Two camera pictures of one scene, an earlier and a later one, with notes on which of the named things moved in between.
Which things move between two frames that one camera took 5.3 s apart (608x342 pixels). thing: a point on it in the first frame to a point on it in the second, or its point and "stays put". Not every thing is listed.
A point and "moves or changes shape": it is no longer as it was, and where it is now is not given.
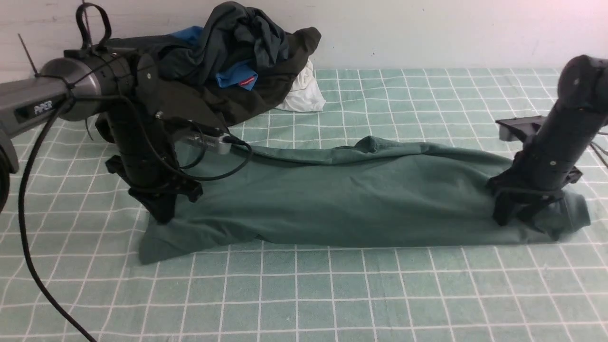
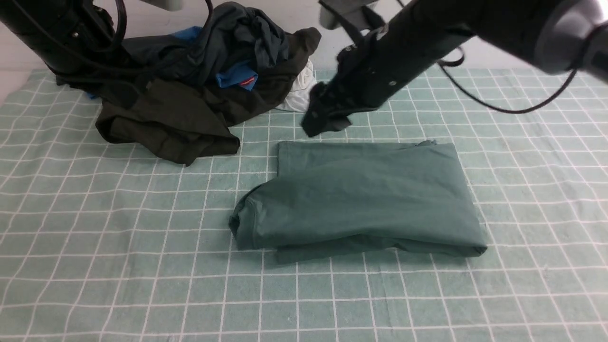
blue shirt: x=242 y=76 stays put
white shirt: x=306 y=95 stays put
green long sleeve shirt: x=371 y=191 moves or changes shape
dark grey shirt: x=236 y=32 stays put
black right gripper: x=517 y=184 to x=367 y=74
